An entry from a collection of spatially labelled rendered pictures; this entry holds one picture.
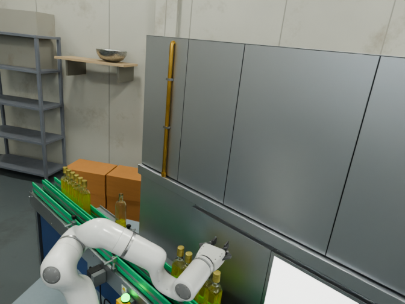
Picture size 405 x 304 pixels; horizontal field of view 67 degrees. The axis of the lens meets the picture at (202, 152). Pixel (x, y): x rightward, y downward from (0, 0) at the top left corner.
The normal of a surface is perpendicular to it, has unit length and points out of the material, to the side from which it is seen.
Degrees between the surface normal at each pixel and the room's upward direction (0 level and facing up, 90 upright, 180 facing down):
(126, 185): 90
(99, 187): 90
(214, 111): 90
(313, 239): 90
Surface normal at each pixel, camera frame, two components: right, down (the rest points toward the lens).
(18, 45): -0.24, 0.29
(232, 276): -0.67, 0.18
